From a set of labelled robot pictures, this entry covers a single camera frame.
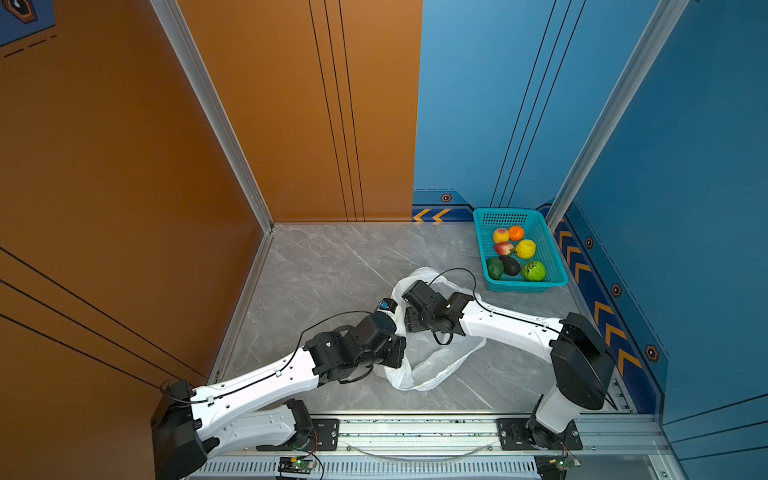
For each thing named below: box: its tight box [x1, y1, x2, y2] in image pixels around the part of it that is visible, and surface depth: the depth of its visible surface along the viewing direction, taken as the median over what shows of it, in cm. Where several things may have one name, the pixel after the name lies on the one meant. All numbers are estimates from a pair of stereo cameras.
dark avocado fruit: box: [499, 254, 521, 276], surface depth 104 cm
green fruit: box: [522, 260, 546, 282], surface depth 101 cm
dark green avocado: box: [487, 258, 505, 280], surface depth 104 cm
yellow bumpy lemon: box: [515, 239, 537, 260], surface depth 108 cm
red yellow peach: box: [493, 228, 510, 243], surface depth 114 cm
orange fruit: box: [509, 226, 525, 241], surface depth 114 cm
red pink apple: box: [494, 242, 515, 256], surface depth 110 cm
